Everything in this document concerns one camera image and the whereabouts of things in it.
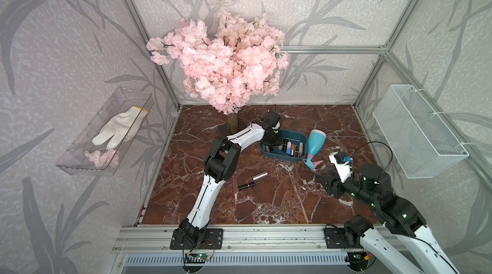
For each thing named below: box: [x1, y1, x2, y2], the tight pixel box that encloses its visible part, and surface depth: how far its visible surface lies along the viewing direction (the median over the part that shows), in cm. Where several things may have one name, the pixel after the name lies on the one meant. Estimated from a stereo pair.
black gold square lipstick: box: [294, 144, 300, 158], surface depth 98 cm
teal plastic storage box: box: [258, 128, 309, 163], surface depth 100 cm
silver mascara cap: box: [251, 171, 270, 182], surface depth 91 cm
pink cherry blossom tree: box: [146, 0, 290, 135], surface depth 66 cm
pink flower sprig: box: [84, 149, 121, 169], surface depth 60 cm
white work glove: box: [91, 105, 149, 150], surface depth 68 cm
